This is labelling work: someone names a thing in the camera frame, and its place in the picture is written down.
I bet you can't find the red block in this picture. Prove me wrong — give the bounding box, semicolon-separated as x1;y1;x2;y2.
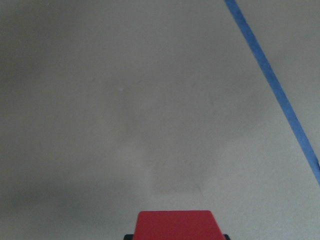
133;210;225;240

